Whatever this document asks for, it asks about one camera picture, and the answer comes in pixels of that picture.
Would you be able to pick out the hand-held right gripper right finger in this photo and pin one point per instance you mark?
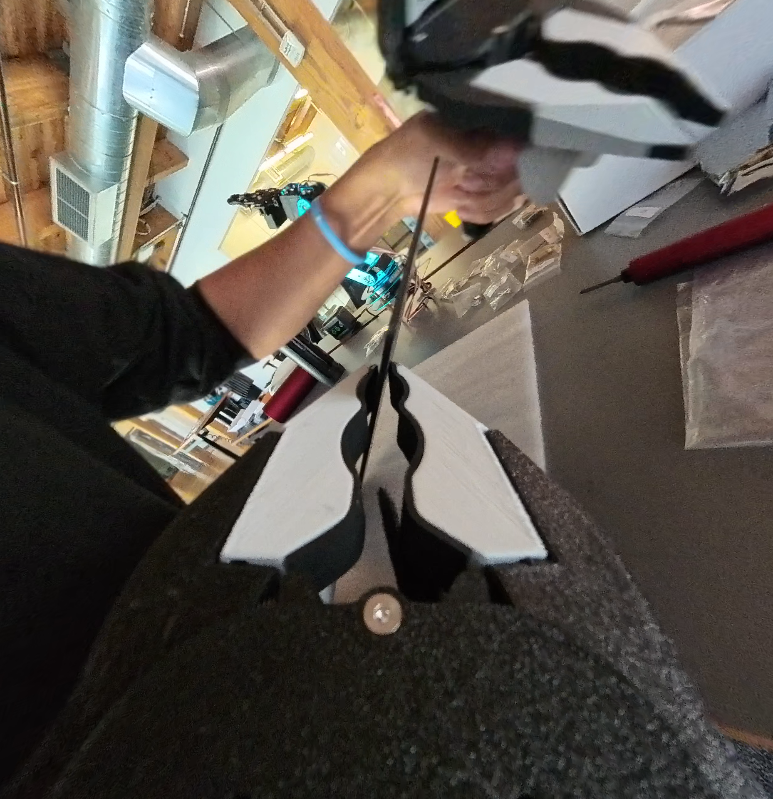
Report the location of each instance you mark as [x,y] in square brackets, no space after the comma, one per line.
[474,493]

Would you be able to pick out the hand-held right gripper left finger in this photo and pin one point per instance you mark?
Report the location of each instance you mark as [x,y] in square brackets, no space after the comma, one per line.
[299,493]

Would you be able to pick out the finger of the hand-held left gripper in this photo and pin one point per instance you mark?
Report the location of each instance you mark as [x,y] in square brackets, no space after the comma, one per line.
[611,43]
[580,112]

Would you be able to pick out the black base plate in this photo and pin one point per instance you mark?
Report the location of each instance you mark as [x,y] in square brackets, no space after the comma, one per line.
[387,349]

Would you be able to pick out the blue toy robot arm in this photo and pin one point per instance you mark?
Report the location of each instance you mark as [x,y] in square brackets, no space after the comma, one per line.
[377,271]

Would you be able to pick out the person's left hand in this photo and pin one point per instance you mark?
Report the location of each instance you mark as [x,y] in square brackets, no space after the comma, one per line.
[393,187]

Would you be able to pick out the orange and white cardboard box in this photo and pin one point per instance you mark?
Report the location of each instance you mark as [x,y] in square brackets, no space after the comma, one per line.
[611,193]

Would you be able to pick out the white foam sheet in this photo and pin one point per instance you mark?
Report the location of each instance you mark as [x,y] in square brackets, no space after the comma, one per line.
[486,374]

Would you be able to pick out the small labelled nut bag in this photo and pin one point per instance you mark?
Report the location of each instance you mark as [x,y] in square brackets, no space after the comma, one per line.
[636,218]

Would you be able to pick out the silver foil bag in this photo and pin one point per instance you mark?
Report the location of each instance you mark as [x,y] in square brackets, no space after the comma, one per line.
[748,143]

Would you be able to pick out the black device with green display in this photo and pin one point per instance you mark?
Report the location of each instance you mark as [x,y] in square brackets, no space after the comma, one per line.
[340,326]

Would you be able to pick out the pile of small screw bags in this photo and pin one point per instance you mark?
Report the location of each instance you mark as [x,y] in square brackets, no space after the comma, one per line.
[505,274]

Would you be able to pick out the magenta electric screwdriver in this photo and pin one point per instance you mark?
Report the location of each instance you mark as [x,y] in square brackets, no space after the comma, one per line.
[705,246]

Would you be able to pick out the blue wristband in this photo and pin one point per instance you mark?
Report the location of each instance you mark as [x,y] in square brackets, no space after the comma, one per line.
[327,234]

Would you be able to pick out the person's black clothing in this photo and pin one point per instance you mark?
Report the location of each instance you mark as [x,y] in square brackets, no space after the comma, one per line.
[49,562]

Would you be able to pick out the large clear plastic bag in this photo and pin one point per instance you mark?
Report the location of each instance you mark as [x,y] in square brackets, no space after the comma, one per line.
[736,362]

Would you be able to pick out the white wall thermostat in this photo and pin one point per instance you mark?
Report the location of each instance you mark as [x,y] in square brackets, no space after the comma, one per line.
[291,47]

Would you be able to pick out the silver ventilation duct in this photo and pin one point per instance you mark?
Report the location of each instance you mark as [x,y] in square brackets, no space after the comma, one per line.
[99,93]

